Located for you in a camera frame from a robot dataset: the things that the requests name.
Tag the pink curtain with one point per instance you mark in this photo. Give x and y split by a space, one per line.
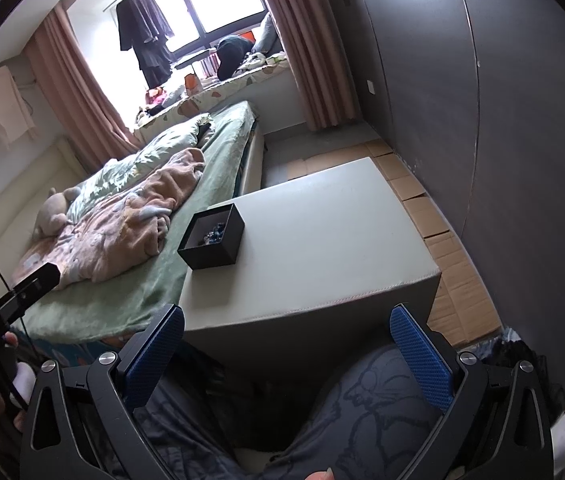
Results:
312 60
77 90

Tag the window with dark frame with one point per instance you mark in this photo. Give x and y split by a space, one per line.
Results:
222 0

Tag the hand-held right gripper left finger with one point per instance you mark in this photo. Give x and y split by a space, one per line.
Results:
155 355

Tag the dark clothing pile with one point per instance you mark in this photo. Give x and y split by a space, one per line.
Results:
517 350

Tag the floral window seat cushion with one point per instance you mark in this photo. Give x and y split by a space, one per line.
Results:
232 82

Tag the person's grey printed pants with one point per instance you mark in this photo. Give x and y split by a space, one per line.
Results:
362 420

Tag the dark blue bag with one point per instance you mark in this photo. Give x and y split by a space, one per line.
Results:
232 55

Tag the bed with green sheet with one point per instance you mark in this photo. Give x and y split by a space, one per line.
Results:
112 305

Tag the black cloth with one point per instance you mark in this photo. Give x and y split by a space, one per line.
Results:
206 132

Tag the black jewelry box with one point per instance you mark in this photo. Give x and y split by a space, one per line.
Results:
212 255

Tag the person's right hand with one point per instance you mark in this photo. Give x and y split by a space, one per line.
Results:
323 475

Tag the light green floral quilt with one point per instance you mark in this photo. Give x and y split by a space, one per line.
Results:
137 160

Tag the white sock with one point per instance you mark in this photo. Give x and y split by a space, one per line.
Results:
564 432
25 377

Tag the hanging pink towel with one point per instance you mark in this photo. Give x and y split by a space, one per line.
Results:
5 105

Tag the cream padded headboard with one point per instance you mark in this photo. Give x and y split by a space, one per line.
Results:
12 195

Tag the flattened cardboard sheets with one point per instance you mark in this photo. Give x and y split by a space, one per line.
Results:
462 300

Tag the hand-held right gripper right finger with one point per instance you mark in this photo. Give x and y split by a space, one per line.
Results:
422 360

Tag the beige plush toy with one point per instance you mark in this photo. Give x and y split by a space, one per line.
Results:
55 212

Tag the hanging dark clothes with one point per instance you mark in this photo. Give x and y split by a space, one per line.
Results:
145 25

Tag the pink fleece blanket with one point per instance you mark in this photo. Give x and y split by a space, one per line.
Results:
127 230

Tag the grey pillow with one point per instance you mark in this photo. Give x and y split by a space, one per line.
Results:
267 35

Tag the white wall socket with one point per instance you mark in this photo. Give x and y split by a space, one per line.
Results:
372 87

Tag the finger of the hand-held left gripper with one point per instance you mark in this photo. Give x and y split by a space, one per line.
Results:
37 280

